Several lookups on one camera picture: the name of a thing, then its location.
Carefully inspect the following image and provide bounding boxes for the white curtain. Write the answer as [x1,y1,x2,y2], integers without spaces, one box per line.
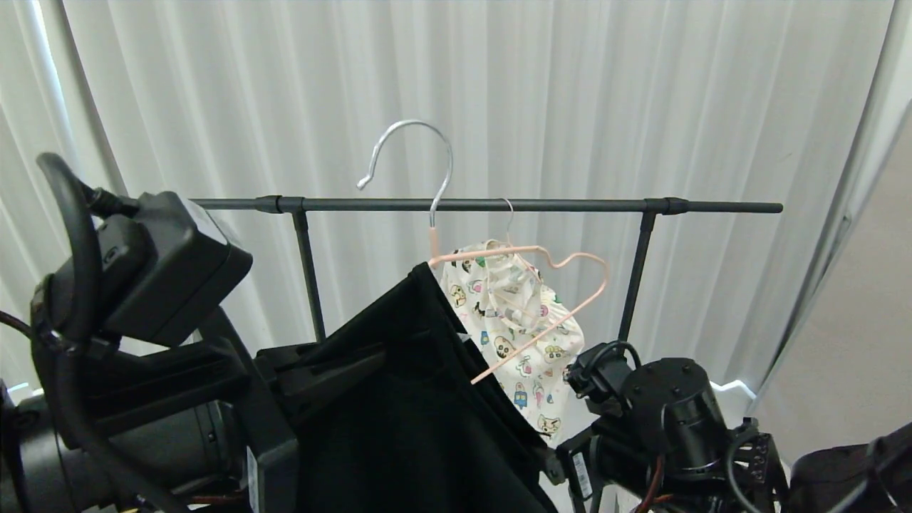
[0,0,895,400]

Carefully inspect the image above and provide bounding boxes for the cream printed garment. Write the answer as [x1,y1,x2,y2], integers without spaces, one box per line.
[431,239,586,446]

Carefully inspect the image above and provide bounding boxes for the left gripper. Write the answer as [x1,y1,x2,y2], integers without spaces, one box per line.
[14,343,389,513]

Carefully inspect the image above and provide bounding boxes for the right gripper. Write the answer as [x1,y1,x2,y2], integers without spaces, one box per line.
[556,427,628,513]

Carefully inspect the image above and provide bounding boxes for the black garment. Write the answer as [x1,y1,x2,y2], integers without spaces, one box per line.
[256,261,560,513]

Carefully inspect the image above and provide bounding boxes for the pink clothes hanger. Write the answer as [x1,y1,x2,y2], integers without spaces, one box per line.
[484,198,553,336]
[356,120,611,385]

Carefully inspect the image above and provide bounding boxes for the black clothes rack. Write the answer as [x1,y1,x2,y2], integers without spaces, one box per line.
[189,196,784,344]

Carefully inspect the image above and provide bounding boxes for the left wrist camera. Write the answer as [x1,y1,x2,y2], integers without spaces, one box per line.
[32,191,254,421]

